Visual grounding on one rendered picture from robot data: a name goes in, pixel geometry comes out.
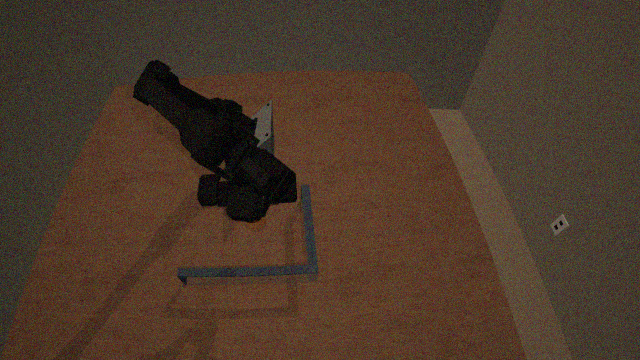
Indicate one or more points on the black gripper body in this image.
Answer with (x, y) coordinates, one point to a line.
(210, 193)

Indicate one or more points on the translucent orange ball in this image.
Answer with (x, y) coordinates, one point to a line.
(257, 227)

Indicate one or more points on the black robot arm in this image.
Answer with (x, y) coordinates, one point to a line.
(213, 131)

